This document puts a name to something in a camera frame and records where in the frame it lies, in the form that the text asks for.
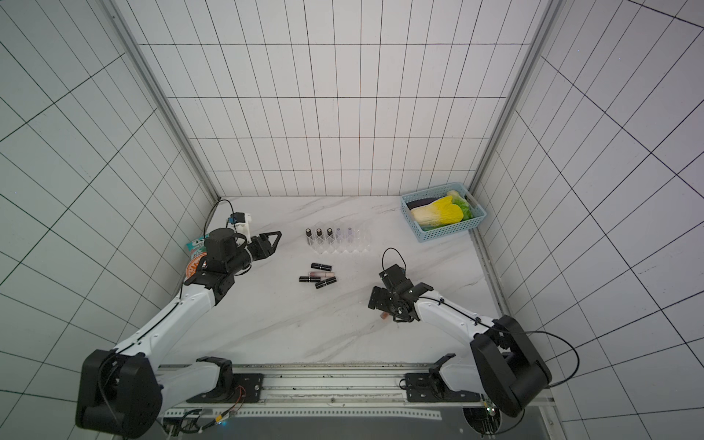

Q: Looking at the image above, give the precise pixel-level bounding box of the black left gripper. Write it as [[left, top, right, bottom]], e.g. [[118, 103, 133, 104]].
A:
[[227, 233, 282, 273]]

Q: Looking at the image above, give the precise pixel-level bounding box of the pink frosted lip gloss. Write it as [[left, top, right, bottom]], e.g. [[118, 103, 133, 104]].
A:
[[308, 271, 336, 279]]

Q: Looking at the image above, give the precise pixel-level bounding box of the black silver-band lipstick Shuzili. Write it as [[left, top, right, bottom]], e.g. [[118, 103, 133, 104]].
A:
[[315, 277, 337, 289]]

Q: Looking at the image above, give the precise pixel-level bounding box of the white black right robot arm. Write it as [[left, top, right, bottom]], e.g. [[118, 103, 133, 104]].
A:
[[368, 265, 552, 417]]

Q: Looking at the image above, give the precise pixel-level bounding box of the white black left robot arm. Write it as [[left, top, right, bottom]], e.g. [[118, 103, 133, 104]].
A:
[[75, 227, 282, 439]]

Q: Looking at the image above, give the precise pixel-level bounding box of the black silver-band lipstick upper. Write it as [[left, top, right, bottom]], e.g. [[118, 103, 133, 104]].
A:
[[311, 262, 333, 272]]

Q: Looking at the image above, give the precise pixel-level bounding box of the teal snack packet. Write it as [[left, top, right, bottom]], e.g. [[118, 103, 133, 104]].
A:
[[186, 236, 205, 252]]

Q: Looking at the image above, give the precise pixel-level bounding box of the orange patterned round lid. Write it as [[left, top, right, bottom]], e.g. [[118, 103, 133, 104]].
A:
[[185, 252, 206, 279]]

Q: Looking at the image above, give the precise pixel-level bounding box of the light blue perforated basket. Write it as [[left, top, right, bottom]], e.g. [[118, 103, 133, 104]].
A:
[[401, 183, 487, 242]]

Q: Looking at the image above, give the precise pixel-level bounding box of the yellow toy cabbage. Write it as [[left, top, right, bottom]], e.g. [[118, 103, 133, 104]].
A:
[[411, 190, 473, 229]]

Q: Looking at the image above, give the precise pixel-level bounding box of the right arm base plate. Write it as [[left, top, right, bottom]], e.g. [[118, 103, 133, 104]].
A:
[[399, 372, 481, 403]]

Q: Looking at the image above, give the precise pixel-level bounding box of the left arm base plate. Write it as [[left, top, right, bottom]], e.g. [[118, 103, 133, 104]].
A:
[[205, 373, 264, 403]]

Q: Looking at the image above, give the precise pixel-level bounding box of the left black cable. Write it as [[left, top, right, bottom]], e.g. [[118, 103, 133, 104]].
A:
[[158, 384, 247, 436]]

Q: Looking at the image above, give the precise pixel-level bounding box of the black cable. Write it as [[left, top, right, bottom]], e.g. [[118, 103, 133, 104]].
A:
[[472, 329, 581, 436], [158, 384, 247, 436]]

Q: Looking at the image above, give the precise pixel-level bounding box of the right black cable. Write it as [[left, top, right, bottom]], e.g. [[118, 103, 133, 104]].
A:
[[472, 329, 581, 436]]

